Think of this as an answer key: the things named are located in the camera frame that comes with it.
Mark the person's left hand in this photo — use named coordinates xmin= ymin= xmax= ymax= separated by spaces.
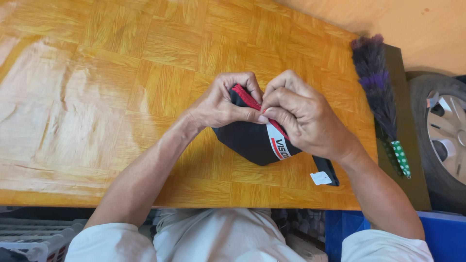
xmin=189 ymin=71 xmax=269 ymax=130

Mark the person's right hand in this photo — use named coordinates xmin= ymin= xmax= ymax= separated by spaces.
xmin=261 ymin=69 xmax=360 ymax=161

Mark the black pouch with red zipper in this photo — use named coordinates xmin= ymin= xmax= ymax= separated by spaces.
xmin=212 ymin=83 xmax=340 ymax=187

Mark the white paper tag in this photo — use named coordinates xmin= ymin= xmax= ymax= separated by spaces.
xmin=310 ymin=171 xmax=333 ymax=186

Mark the purple feather duster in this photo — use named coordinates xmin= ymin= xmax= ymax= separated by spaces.
xmin=351 ymin=34 xmax=412 ymax=179

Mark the dark green board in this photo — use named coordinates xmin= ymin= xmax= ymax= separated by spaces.
xmin=374 ymin=44 xmax=432 ymax=212

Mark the car tyre with silver hubcap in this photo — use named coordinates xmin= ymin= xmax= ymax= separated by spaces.
xmin=408 ymin=71 xmax=466 ymax=215

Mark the person's white clothing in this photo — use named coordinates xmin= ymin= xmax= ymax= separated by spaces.
xmin=65 ymin=208 xmax=434 ymax=262

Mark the blue plastic box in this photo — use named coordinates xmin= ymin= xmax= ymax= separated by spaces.
xmin=325 ymin=210 xmax=466 ymax=262

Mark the white plastic basket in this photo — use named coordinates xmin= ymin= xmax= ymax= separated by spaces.
xmin=0 ymin=218 xmax=88 ymax=262

